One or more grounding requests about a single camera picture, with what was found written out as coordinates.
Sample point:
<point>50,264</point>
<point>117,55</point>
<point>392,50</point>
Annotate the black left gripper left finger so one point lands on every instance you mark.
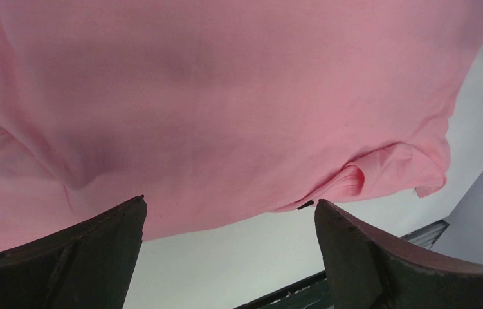
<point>88,265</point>

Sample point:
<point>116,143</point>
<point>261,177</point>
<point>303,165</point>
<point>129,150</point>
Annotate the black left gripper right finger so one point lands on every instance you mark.
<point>367,267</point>

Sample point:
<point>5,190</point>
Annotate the pink t-shirt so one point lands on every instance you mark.
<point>218,111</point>

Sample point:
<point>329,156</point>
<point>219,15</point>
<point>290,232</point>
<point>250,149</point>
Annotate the aluminium frame rail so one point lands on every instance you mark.
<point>426,237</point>

